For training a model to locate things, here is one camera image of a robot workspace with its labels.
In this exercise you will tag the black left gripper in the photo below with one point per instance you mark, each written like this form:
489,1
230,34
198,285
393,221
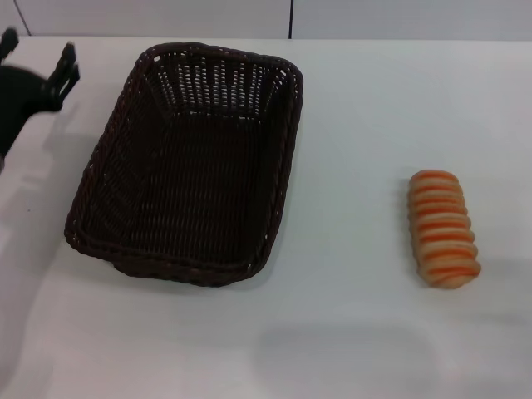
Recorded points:
16,99

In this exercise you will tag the dark brown wicker basket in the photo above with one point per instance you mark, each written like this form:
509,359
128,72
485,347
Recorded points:
187,187

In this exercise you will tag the orange striped bread loaf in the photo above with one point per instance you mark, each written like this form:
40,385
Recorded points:
442,228

